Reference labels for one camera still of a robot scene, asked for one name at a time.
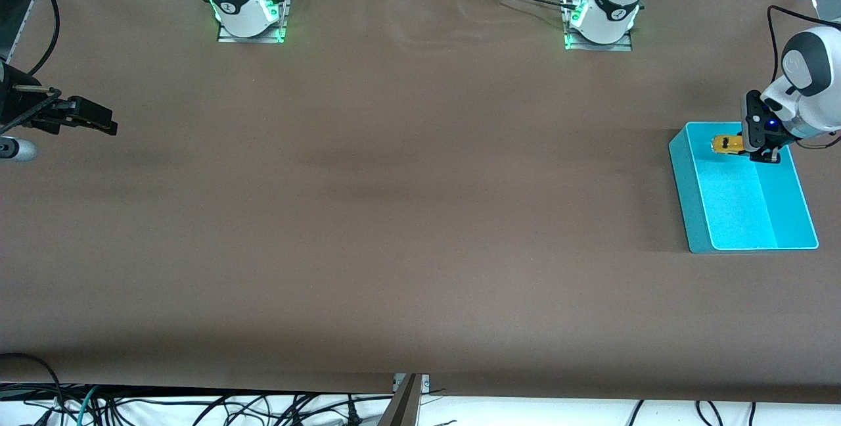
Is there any metal table leg bracket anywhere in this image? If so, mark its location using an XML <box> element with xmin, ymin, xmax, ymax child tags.
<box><xmin>393</xmin><ymin>373</ymin><xmax>431</xmax><ymax>426</ymax></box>

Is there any turquoise plastic bin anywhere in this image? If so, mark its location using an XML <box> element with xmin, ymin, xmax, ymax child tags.
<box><xmin>668</xmin><ymin>121</ymin><xmax>820</xmax><ymax>254</ymax></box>

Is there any teal floor cable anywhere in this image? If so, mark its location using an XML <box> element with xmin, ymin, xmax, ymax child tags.
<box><xmin>76</xmin><ymin>383</ymin><xmax>101</xmax><ymax>426</ymax></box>

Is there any black looped floor cable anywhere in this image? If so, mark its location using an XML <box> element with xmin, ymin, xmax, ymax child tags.
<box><xmin>0</xmin><ymin>352</ymin><xmax>66</xmax><ymax>414</ymax></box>

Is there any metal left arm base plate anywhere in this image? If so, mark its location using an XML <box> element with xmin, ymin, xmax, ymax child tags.
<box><xmin>564</xmin><ymin>0</ymin><xmax>634</xmax><ymax>53</ymax></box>

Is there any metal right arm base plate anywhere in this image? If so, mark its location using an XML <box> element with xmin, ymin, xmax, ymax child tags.
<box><xmin>217</xmin><ymin>0</ymin><xmax>290</xmax><ymax>44</ymax></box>

